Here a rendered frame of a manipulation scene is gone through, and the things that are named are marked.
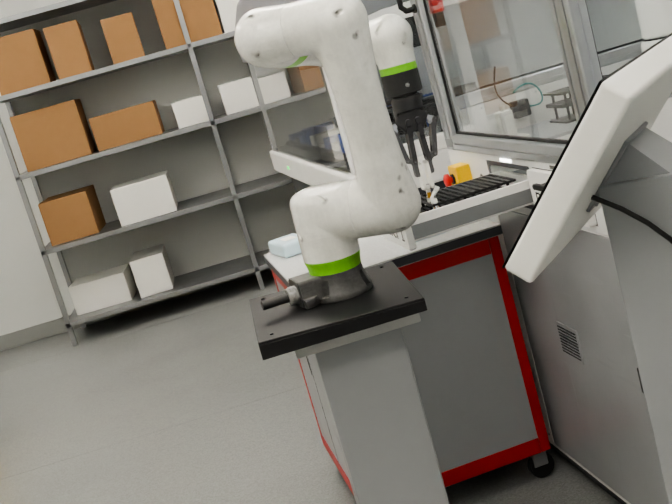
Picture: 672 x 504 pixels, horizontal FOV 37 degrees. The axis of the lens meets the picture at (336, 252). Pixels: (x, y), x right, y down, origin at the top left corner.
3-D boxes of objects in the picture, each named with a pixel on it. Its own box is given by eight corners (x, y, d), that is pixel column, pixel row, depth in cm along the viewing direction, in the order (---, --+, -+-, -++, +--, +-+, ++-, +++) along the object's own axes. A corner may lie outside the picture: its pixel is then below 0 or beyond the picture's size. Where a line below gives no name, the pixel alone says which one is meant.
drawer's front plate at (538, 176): (590, 228, 215) (579, 178, 213) (536, 213, 243) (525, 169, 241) (597, 225, 216) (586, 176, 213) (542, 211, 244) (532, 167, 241)
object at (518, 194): (413, 242, 242) (407, 218, 241) (386, 229, 267) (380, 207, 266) (564, 194, 249) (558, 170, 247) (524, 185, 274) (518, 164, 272)
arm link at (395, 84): (386, 76, 239) (423, 66, 240) (375, 77, 250) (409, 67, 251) (393, 101, 240) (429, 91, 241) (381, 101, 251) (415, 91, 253)
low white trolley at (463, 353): (371, 548, 277) (295, 289, 261) (326, 468, 337) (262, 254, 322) (563, 477, 286) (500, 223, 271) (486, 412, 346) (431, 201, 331)
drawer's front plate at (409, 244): (410, 251, 241) (398, 207, 239) (380, 236, 269) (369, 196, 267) (417, 249, 241) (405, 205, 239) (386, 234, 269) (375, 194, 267)
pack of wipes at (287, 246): (314, 249, 307) (310, 235, 306) (285, 259, 304) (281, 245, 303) (297, 245, 321) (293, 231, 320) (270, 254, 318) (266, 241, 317)
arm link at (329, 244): (363, 271, 218) (342, 186, 213) (298, 279, 224) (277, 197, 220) (381, 253, 229) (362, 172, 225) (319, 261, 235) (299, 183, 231)
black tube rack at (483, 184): (439, 229, 248) (432, 204, 246) (418, 221, 265) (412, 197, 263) (521, 203, 251) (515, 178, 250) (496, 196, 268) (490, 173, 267)
